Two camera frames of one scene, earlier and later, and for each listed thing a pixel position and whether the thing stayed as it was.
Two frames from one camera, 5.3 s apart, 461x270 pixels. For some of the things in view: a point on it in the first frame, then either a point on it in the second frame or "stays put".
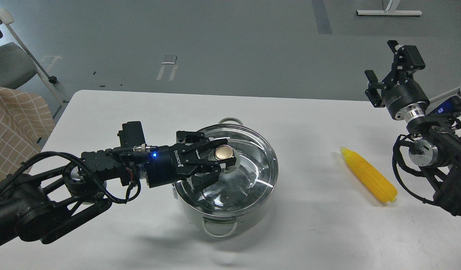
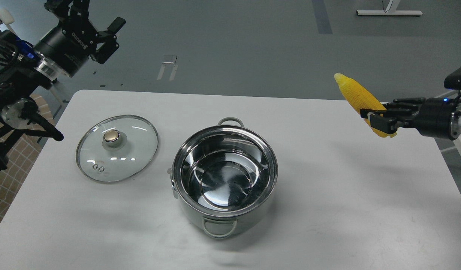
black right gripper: [403, 96] → [434, 119]
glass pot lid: [232, 193] → [117, 149]
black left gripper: [166, 164] → [67, 49]
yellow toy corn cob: [384, 189] → [360, 98]
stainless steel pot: [243, 194] stays put
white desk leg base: [389, 6] stays put
